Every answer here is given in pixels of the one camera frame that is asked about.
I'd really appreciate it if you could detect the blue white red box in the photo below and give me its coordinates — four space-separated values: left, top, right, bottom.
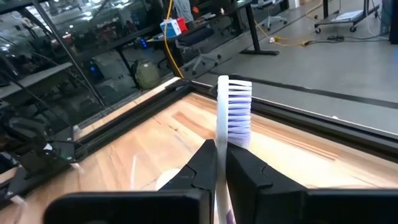
159 17 189 39

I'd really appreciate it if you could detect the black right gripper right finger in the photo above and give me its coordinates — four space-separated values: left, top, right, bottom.
226 143 398 224

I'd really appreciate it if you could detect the yellow power cable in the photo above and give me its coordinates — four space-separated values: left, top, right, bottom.
163 0 185 79

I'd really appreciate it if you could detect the clear acrylic organizer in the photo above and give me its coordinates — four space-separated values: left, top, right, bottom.
127 152 200 192

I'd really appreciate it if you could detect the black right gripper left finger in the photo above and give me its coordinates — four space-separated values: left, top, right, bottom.
43 139 218 224

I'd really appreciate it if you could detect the dark blue office chair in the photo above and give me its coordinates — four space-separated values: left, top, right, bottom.
175 27 222 76

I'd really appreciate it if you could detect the black wheeled cart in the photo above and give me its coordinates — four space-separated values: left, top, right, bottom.
313 0 382 34

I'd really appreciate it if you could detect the black office desk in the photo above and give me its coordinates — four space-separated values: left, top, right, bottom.
146 0 280 57

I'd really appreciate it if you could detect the olive green backpack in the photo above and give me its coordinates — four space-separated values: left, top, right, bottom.
132 60 162 91

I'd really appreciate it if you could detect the yellow extension cord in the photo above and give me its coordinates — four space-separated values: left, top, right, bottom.
254 18 312 47

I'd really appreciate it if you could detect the office chair white base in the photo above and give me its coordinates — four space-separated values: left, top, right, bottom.
257 0 289 32

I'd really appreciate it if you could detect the black aluminium table frame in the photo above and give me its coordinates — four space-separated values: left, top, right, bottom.
76 74 398 164

